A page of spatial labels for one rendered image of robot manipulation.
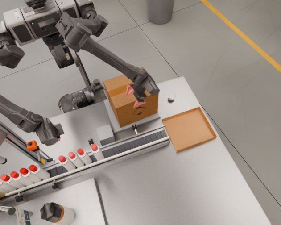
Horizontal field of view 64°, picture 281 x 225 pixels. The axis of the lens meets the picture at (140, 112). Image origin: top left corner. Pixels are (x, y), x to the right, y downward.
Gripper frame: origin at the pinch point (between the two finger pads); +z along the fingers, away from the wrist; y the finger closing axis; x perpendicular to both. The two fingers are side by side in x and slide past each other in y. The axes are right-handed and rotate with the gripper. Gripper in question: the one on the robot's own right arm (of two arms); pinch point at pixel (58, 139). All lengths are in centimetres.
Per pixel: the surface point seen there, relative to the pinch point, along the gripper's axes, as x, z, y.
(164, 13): 180, 105, 176
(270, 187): -78, 122, 146
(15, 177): -2.5, 14.6, -31.5
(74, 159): -7.0, 16.3, 1.1
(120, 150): -8.5, 33.1, 28.3
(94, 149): -8.5, 13.0, 14.0
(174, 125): -8, 38, 71
